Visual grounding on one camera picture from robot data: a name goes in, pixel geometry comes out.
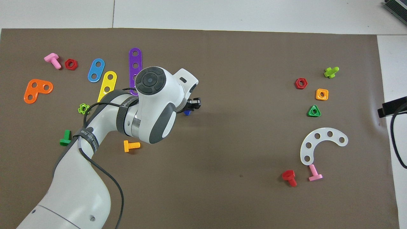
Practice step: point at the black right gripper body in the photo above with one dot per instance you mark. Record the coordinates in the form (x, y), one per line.
(394, 107)

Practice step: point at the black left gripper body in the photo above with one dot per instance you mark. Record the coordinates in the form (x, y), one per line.
(194, 105)

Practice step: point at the blue square nut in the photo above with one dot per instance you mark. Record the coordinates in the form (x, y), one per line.
(186, 111)

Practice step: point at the blue triangle-head screw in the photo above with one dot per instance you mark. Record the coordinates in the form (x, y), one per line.
(188, 114)

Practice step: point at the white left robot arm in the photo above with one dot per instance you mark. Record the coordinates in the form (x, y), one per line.
(155, 108)

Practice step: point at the orange square nut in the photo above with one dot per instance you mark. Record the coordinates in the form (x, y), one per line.
(326, 98)

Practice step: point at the lime green cross-head screw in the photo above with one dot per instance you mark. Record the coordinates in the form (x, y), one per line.
(330, 73)

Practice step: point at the orange plastic screw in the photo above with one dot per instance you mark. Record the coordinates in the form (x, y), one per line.
(127, 146)

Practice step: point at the green triangle nut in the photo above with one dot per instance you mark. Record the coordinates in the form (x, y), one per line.
(310, 114)

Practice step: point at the red hex nut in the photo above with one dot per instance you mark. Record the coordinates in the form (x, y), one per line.
(75, 66)
(305, 86)

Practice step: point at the pink plastic screw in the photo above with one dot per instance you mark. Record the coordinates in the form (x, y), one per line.
(313, 171)
(51, 58)

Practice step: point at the lime green flower nut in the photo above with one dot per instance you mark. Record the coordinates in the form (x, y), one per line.
(79, 109)

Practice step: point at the red plastic screw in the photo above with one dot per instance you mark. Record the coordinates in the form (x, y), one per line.
(288, 175)

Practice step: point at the green plastic screw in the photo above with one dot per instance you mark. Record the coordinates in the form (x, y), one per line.
(66, 135)

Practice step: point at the brown table mat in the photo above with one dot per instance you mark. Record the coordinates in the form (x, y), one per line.
(222, 159)

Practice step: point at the purple four-hole strip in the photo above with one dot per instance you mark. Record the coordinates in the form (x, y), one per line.
(135, 59)

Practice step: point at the white curved five-hole plate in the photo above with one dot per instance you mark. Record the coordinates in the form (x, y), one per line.
(323, 134)

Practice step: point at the yellow three-hole strip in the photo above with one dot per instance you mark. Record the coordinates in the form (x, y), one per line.
(108, 81)

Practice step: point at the grey ribbed device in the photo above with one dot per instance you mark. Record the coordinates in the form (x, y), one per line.
(397, 7)

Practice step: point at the blue two-hole strip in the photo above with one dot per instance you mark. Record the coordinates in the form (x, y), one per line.
(96, 70)

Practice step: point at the orange heart three-hole plate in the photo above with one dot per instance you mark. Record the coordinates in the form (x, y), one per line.
(36, 92)

